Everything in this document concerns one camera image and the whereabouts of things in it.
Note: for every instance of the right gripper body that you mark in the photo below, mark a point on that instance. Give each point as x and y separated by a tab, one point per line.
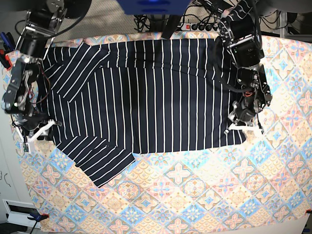
29	124

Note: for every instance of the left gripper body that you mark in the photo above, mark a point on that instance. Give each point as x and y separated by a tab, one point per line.
246	110

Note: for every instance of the navy white striped T-shirt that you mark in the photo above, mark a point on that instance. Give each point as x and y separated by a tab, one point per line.
137	97

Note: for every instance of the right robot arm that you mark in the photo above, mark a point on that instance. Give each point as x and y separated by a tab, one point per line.
45	20

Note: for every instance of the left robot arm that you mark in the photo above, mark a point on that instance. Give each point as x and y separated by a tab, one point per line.
240	35

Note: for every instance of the patterned floral tablecloth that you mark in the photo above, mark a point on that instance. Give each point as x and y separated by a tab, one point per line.
266	180

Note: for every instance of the blue clamp lower left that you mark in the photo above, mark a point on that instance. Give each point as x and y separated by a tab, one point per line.
37	218

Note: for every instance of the blue clamp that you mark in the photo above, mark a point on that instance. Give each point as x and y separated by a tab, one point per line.
37	218
8	46

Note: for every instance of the blue clamp upper left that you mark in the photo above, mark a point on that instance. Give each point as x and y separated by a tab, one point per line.
8	46

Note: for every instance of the white power strip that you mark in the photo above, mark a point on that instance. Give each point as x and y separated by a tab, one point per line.
199	27

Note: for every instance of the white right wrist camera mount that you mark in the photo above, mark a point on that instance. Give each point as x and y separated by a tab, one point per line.
27	144

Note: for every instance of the white wall vent panel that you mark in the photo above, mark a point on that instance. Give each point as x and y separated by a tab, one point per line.
18	212

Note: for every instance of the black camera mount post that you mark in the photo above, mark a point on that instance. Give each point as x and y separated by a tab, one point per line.
171	26

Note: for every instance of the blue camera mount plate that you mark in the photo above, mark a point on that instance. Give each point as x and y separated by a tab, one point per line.
160	7

